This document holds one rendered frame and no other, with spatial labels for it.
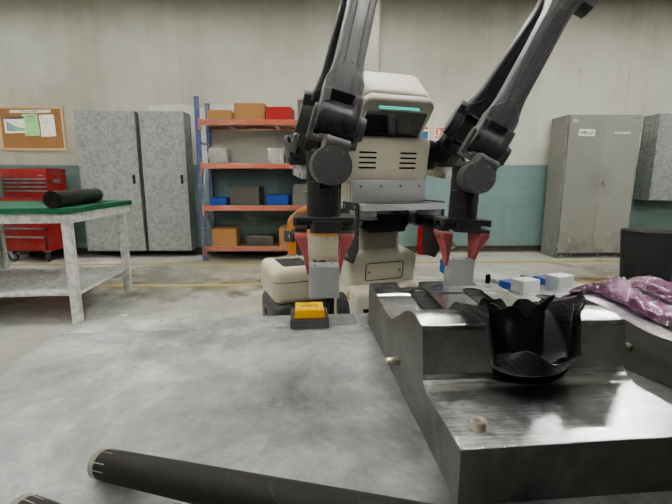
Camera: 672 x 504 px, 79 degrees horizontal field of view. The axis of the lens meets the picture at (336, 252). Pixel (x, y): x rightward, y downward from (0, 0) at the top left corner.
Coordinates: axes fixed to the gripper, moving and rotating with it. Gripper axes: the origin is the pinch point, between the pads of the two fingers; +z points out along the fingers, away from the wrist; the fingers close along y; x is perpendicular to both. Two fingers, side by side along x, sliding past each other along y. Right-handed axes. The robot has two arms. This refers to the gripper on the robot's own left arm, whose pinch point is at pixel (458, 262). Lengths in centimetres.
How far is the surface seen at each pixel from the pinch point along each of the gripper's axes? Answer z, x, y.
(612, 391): 7.3, -39.8, 4.1
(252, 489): 7, -54, -36
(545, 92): -154, 512, 308
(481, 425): 7.4, -46.4, -14.5
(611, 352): 4.1, -36.1, 6.4
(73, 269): 57, 229, -201
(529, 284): 5.2, 3.1, 17.9
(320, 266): -1.5, -15.2, -29.3
